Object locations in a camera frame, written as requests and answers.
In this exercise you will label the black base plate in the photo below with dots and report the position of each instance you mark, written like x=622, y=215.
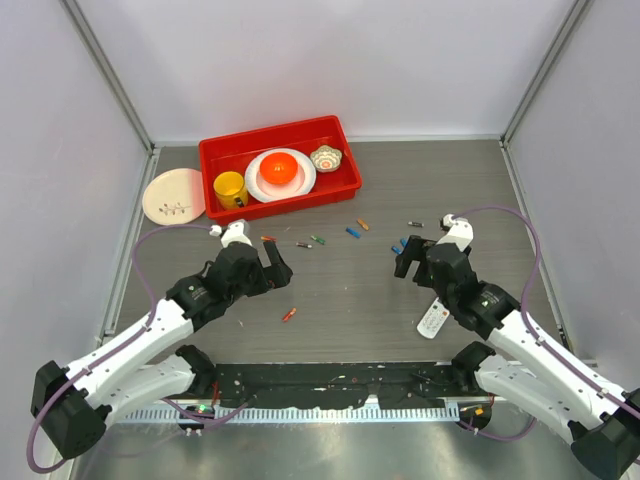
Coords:
x=337, y=386

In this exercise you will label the white plate in bin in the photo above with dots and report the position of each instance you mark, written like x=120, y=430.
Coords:
x=265, y=192

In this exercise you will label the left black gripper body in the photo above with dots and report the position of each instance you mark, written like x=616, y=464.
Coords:
x=256, y=282

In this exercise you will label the blue battery centre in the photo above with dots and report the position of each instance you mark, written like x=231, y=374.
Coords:
x=353, y=233

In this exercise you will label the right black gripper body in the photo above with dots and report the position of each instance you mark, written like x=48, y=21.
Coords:
x=423, y=277

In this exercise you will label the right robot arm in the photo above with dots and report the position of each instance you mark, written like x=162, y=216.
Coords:
x=517, y=360

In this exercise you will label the pink floral plate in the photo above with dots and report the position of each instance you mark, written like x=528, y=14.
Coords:
x=175, y=197

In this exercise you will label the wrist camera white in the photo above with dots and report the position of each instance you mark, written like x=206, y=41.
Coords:
x=234, y=232
x=457, y=231

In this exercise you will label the red plastic bin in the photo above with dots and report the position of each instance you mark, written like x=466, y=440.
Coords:
x=234, y=152

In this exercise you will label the slotted cable duct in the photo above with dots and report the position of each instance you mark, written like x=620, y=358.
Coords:
x=369, y=413

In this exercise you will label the white remote control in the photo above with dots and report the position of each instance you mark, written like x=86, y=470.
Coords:
x=433, y=320

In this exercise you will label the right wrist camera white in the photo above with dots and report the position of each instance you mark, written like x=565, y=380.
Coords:
x=457, y=231

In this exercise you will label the orange bowl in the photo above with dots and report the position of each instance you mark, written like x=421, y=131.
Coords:
x=278, y=168

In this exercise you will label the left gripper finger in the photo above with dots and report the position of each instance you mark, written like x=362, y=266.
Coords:
x=273, y=254
x=279, y=275

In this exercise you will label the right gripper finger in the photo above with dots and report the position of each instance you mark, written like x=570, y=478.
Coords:
x=416, y=248
x=402, y=264

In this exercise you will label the small patterned dish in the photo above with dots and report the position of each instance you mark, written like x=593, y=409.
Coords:
x=326, y=159

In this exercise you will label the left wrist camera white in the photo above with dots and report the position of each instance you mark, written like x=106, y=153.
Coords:
x=234, y=232

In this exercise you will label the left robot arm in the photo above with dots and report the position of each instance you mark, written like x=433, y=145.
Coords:
x=76, y=404

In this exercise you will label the red battery near front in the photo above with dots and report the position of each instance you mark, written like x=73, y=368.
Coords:
x=289, y=315

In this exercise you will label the yellow mug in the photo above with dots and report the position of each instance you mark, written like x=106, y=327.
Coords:
x=230, y=190

